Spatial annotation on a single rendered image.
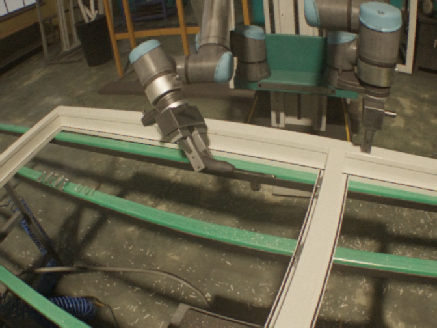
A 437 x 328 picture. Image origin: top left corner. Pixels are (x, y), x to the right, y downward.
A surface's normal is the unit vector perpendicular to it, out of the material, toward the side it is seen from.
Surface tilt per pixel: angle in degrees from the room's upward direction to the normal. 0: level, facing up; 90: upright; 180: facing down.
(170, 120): 62
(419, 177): 90
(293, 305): 0
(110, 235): 0
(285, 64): 90
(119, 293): 0
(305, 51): 90
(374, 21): 87
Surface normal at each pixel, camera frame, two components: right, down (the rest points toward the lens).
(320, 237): -0.11, -0.78
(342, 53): -0.45, 0.59
